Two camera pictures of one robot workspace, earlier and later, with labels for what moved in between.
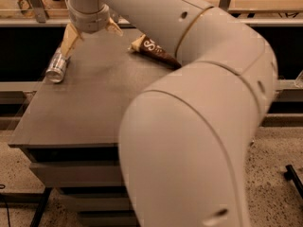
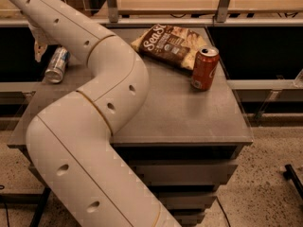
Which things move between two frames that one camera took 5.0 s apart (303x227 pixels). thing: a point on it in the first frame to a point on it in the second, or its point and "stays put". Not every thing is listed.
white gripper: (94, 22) to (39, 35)
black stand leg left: (40, 207) stays put
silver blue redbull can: (57, 67) stays put
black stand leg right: (291, 174) stays put
